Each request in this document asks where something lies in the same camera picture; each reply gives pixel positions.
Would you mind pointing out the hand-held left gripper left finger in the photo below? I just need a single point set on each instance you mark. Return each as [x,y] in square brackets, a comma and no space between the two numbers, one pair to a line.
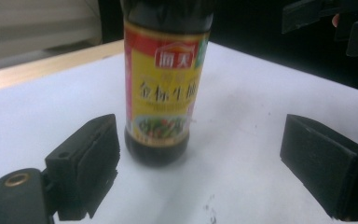
[84,161]

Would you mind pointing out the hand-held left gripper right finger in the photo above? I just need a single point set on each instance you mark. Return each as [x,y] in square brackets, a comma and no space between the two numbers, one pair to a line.
[326,165]

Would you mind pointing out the dark soy sauce bottle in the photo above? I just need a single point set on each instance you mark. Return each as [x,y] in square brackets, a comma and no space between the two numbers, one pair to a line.
[164,87]

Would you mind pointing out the white table mat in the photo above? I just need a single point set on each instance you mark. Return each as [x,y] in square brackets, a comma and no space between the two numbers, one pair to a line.
[245,109]

